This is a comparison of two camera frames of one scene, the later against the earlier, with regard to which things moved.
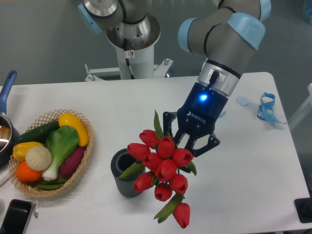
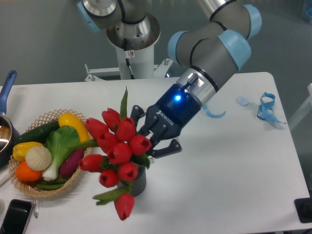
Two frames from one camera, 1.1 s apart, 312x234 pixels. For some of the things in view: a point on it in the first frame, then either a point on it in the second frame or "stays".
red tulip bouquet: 162,165 → 121,149
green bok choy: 61,141 stays
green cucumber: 39,134 stays
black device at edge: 303,206 stays
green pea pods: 48,185 stays
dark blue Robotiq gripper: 197,117 → 166,119
